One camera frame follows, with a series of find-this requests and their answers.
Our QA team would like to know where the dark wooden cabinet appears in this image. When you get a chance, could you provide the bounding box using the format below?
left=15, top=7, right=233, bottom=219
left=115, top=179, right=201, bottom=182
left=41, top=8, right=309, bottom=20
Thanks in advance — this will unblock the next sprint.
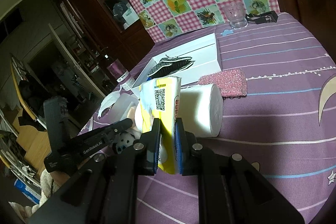
left=52, top=0, right=156, bottom=77

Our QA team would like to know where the white panda plush toy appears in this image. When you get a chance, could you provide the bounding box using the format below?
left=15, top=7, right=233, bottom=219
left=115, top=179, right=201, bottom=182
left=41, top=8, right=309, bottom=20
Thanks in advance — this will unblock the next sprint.
left=113, top=128, right=141, bottom=154

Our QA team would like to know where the pink glittery sponge cloth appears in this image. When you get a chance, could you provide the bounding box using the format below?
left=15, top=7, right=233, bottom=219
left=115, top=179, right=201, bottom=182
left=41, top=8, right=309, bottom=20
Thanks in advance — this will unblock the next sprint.
left=198, top=68, right=247, bottom=98

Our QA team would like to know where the white toilet paper roll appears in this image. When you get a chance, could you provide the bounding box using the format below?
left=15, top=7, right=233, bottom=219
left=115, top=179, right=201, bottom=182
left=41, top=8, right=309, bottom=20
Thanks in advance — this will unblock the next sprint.
left=178, top=84, right=223, bottom=138

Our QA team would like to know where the purple spray bottle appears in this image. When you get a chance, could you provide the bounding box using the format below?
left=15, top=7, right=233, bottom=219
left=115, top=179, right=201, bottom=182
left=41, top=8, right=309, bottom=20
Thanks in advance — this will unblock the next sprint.
left=101, top=47, right=135, bottom=91

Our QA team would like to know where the yellow tissue pack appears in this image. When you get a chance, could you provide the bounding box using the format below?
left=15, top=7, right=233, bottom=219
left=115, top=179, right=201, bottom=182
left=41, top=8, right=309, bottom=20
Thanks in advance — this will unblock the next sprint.
left=139, top=76, right=182, bottom=174

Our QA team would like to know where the white face mask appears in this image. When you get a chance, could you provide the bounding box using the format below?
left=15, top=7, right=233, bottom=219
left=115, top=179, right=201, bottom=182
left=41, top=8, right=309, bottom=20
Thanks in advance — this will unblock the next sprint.
left=97, top=89, right=138, bottom=122

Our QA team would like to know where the grey checkered cloth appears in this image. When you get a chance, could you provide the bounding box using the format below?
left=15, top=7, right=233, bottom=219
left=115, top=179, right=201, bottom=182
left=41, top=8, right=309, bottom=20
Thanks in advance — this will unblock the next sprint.
left=147, top=56, right=194, bottom=79

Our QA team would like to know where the black clip tool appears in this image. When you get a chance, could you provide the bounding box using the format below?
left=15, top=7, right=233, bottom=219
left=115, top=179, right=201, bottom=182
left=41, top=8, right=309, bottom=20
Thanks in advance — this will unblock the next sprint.
left=245, top=11, right=278, bottom=24

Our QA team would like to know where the white shallow cardboard box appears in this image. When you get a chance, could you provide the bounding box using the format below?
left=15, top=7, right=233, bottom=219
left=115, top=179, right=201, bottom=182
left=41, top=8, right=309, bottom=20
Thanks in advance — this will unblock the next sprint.
left=131, top=33, right=222, bottom=94

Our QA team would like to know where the clear drinking glass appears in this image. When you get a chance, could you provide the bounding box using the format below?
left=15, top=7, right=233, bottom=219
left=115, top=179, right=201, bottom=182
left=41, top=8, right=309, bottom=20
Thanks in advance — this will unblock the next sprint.
left=223, top=2, right=248, bottom=30

